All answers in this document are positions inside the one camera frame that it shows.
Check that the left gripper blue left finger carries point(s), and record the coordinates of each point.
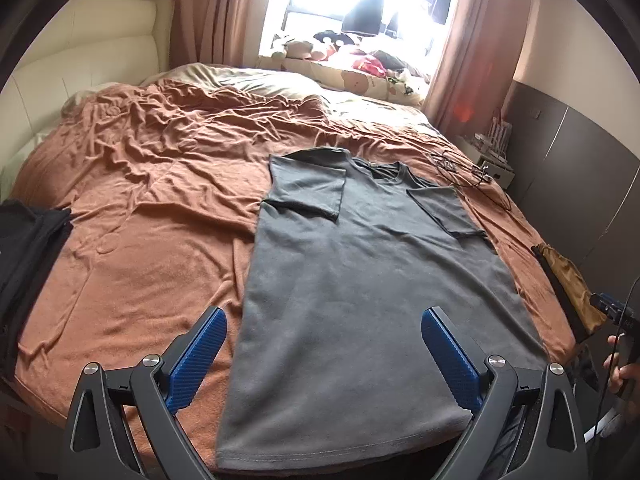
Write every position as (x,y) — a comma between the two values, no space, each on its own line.
(190,355)

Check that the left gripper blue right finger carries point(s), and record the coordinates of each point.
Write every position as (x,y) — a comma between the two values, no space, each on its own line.
(464,372)

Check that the grey t-shirt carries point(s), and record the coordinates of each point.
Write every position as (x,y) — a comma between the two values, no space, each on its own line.
(330,368)

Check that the folded brown clothes stack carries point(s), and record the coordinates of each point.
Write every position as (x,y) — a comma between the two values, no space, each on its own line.
(571,290)

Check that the folded black clothes stack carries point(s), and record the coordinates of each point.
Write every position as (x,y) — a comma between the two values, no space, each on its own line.
(31,240)

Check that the person's right hand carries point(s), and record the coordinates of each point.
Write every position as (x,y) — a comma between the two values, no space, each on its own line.
(618,374)

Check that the white bedside table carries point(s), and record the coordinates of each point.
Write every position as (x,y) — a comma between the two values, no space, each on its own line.
(487,150)

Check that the beige patterned pillow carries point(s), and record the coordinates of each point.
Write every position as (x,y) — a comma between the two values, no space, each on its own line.
(411,92)

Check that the right pink curtain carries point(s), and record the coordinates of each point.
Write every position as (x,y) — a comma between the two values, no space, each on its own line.
(478,64)

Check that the pink curtain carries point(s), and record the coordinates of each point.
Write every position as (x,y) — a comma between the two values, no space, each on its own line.
(478,64)
(212,31)

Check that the cream padded headboard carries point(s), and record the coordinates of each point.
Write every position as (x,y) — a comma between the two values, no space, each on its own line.
(88,43)

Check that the plush toys on windowsill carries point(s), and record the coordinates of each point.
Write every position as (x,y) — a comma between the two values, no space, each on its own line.
(341,51)

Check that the left pink curtain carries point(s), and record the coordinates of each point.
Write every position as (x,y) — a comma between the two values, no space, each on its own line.
(212,31)

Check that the dark hanging garment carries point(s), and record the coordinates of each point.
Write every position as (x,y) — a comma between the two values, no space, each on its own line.
(365,19)

